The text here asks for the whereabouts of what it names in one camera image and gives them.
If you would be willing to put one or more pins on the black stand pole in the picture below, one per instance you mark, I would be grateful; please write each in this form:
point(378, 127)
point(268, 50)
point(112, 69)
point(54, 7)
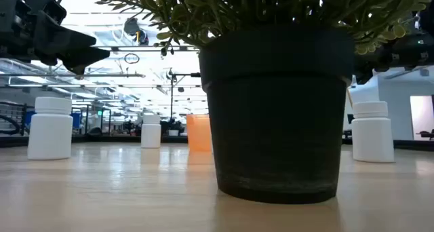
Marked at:
point(172, 96)

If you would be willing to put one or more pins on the green artificial plant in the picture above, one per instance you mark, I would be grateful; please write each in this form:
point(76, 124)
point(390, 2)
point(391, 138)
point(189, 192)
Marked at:
point(257, 8)

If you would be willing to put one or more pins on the black plant pot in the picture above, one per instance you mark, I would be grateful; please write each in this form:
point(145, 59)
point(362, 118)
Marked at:
point(276, 123)

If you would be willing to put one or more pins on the orange plastic basket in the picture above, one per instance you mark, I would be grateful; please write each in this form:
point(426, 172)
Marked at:
point(199, 133)

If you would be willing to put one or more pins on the black table edge frame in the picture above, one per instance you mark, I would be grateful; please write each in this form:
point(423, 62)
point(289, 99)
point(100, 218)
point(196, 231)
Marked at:
point(101, 139)

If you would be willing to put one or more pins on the black hanging ceiling device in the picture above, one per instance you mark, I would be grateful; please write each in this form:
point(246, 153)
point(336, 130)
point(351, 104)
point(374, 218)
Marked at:
point(135, 30)

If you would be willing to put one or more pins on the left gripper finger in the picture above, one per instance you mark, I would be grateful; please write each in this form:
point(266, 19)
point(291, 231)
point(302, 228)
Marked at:
point(84, 57)
point(57, 40)

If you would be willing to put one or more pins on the white pill bottle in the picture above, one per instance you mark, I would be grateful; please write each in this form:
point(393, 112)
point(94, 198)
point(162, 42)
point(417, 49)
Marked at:
point(372, 137)
point(50, 133)
point(151, 133)

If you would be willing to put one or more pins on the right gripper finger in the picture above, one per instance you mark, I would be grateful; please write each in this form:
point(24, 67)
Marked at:
point(364, 67)

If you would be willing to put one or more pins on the small white potted plant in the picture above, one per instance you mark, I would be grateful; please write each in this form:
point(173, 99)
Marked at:
point(174, 129)

